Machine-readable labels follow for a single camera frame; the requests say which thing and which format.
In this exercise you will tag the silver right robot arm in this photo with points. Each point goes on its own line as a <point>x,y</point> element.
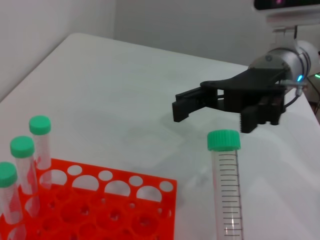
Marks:
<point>287,57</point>

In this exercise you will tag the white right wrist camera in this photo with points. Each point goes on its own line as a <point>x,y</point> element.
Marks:
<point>287,7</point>

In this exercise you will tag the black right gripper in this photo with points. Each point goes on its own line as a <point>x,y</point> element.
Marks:
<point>250,90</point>

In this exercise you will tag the clear test tube green cap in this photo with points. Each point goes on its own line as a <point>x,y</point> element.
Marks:
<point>7,175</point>
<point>40,125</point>
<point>22,148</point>
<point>225,142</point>

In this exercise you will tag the orange plastic test tube rack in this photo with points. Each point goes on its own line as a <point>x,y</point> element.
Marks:
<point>100,215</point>

